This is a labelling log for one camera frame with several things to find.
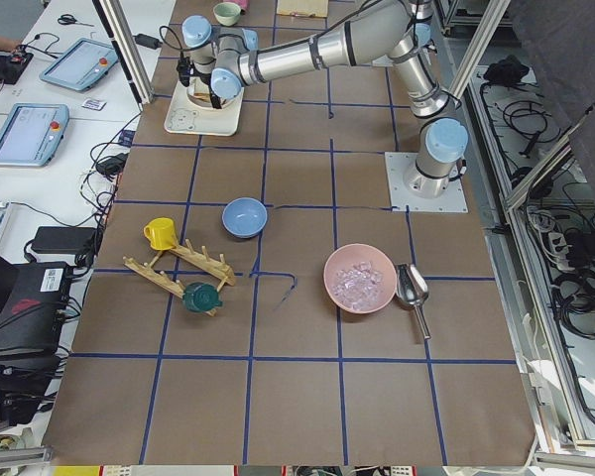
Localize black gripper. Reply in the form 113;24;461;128
192;61;223;110

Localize white round plate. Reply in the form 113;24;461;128
186;77;230;110

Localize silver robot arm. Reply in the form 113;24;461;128
177;1;469;199

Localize cream bear serving tray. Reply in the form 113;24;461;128
164;81;244;136

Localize light green bowl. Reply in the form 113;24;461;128
213;1;242;27

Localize small black adapter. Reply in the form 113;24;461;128
134;34;162;50

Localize blue bowl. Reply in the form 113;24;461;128
222;197;268;239

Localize wooden cutting board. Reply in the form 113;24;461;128
276;0;328;18

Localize far teach pendant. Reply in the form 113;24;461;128
40;38;118;91

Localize teach pendant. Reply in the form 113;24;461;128
0;103;69;168
40;38;118;91

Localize yellow mug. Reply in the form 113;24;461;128
143;217;179;251

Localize wooden mug rack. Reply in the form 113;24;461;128
123;239;236;316

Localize black scissors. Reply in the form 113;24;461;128
57;14;92;27

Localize near teach pendant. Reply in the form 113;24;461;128
0;103;69;168

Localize dark green mug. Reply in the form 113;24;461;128
182;282;222;314

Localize black power adapter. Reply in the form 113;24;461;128
31;226;95;255

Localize pink bowl with ice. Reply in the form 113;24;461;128
323;244;398;314

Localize metal scoop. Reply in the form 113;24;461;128
396;263;431;340

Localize black laptop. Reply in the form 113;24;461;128
0;256;72;360

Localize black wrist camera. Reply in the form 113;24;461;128
177;56;192;87

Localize aluminium frame post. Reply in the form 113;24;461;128
92;0;154;104

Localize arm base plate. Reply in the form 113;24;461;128
371;55;394;67
385;152;468;213

